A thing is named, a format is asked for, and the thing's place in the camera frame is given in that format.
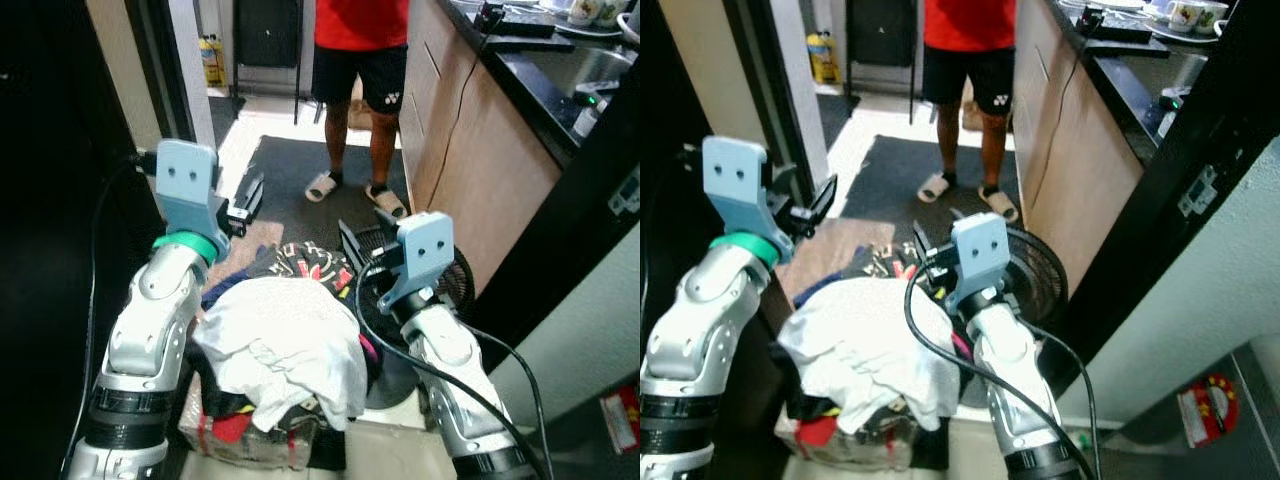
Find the white printed mug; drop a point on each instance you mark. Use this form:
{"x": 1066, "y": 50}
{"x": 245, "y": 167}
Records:
{"x": 1182, "y": 14}
{"x": 1212, "y": 14}
{"x": 612, "y": 8}
{"x": 584, "y": 10}

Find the laundry basket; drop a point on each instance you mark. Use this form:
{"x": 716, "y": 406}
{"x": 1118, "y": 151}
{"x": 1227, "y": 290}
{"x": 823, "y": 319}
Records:
{"x": 870, "y": 452}
{"x": 250, "y": 450}

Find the blue garment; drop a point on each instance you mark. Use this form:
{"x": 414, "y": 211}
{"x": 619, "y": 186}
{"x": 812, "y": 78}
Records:
{"x": 222, "y": 288}
{"x": 822, "y": 285}

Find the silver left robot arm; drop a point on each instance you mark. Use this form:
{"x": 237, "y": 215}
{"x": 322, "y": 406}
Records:
{"x": 150, "y": 320}
{"x": 700, "y": 330}

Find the grey-blue right wrist camera mount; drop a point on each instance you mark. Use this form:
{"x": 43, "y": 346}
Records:
{"x": 978, "y": 255}
{"x": 420, "y": 250}

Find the steel sink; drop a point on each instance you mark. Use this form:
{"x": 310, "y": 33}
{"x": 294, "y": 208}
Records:
{"x": 590, "y": 68}
{"x": 1175, "y": 70}

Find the red and white package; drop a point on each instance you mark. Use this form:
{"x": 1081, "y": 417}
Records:
{"x": 1208, "y": 410}
{"x": 624, "y": 420}

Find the black countertop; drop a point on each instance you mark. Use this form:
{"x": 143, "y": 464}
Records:
{"x": 520, "y": 85}
{"x": 1120, "y": 90}

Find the person in red shirt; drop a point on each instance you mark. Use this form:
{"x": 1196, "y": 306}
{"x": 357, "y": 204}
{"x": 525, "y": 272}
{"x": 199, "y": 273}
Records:
{"x": 360, "y": 25}
{"x": 965, "y": 25}

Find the brown wooden cabinet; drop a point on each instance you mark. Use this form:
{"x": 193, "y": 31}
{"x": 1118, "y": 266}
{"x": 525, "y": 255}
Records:
{"x": 480, "y": 170}
{"x": 1080, "y": 170}

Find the yellow bottle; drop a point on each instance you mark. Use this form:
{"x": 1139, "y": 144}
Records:
{"x": 823, "y": 60}
{"x": 212, "y": 62}

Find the black floor fan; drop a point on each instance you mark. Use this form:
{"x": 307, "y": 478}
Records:
{"x": 458, "y": 280}
{"x": 1040, "y": 280}

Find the black floor mat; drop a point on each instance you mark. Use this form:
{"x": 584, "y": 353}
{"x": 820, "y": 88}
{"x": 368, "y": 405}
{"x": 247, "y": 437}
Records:
{"x": 290, "y": 190}
{"x": 890, "y": 190}

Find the red garment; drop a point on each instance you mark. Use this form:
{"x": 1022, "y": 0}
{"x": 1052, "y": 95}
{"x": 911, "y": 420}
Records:
{"x": 815, "y": 432}
{"x": 228, "y": 428}

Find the black device with green light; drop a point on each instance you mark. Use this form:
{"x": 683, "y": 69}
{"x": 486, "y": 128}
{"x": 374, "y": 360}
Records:
{"x": 1172, "y": 108}
{"x": 592, "y": 105}

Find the black chair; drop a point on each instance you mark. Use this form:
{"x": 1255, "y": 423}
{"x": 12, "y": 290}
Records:
{"x": 268, "y": 35}
{"x": 880, "y": 35}

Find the black patterned garment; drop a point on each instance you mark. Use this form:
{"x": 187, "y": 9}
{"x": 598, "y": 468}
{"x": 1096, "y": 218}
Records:
{"x": 300, "y": 262}
{"x": 885, "y": 262}

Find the black device on counter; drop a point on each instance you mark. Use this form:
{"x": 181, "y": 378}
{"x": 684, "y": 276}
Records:
{"x": 510, "y": 35}
{"x": 1105, "y": 35}

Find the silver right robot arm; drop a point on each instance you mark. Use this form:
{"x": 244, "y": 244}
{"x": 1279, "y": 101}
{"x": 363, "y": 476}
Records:
{"x": 1010, "y": 360}
{"x": 450, "y": 360}

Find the white crumpled cloth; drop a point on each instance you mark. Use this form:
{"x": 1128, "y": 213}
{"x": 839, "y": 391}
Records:
{"x": 860, "y": 345}
{"x": 280, "y": 340}

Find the grey-blue left wrist camera mount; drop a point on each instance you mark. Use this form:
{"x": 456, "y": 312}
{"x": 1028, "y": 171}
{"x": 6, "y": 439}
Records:
{"x": 188, "y": 185}
{"x": 735, "y": 185}

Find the grey wall latch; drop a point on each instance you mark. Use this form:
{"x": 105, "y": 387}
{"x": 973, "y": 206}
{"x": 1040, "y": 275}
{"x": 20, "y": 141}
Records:
{"x": 626, "y": 195}
{"x": 1197, "y": 190}

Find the grey-blue wrist camera mount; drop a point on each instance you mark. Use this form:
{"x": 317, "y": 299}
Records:
{"x": 978, "y": 255}
{"x": 735, "y": 185}
{"x": 188, "y": 185}
{"x": 420, "y": 250}

